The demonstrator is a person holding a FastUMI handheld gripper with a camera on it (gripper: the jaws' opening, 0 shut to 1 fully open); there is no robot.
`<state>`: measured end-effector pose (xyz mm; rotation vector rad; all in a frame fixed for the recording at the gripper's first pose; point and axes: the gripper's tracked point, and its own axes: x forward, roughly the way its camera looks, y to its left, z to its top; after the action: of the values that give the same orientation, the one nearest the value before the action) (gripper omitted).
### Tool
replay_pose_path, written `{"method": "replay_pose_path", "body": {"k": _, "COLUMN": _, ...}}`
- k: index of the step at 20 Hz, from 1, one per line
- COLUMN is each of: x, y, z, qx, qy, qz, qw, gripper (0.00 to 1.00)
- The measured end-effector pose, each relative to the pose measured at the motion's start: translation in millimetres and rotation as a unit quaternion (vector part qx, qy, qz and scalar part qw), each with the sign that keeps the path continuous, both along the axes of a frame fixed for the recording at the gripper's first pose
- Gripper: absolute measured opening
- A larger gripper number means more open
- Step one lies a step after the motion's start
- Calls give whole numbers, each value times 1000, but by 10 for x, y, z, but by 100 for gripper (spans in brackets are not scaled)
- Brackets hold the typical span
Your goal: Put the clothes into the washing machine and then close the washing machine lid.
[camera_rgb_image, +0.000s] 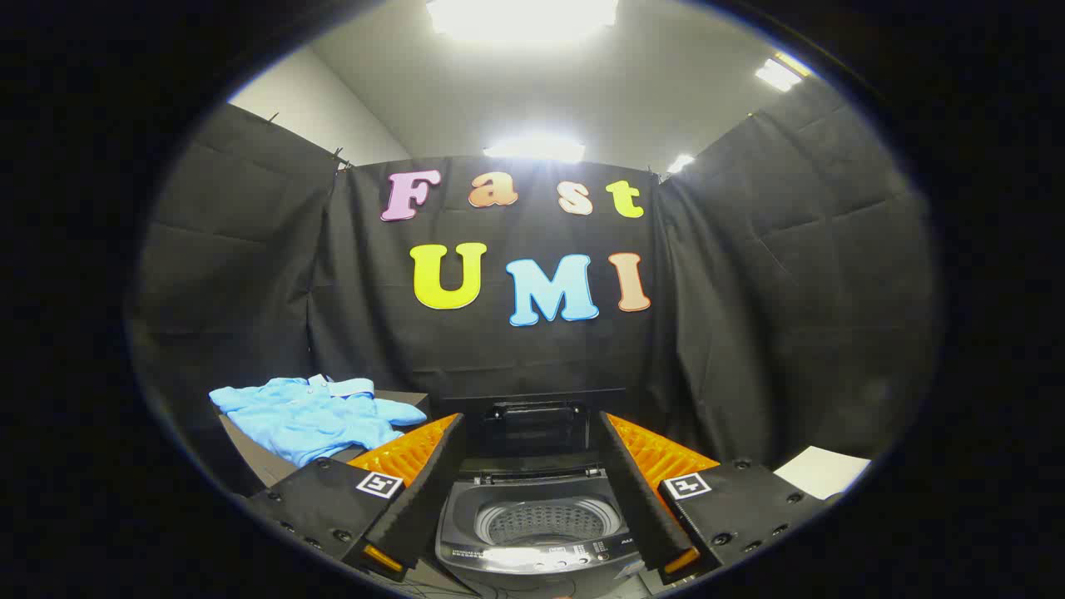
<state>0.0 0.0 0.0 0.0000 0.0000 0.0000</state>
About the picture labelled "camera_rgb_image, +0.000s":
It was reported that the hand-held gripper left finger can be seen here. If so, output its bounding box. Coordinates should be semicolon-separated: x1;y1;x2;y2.
245;413;465;583

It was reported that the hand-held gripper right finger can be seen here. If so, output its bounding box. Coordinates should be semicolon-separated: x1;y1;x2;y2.
599;412;833;586

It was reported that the grey washing machine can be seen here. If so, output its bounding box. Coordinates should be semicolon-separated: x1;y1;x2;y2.
434;466;658;599

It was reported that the light blue shirt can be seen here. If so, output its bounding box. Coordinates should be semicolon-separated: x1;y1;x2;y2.
208;376;429;468

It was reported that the dark grey cabinet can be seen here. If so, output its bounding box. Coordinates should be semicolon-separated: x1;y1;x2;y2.
218;389;432;492

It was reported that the black backdrop cloth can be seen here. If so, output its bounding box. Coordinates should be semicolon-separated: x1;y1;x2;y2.
129;79;937;492

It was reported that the large ceiling light panel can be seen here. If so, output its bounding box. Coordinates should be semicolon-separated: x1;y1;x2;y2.
426;0;621;42

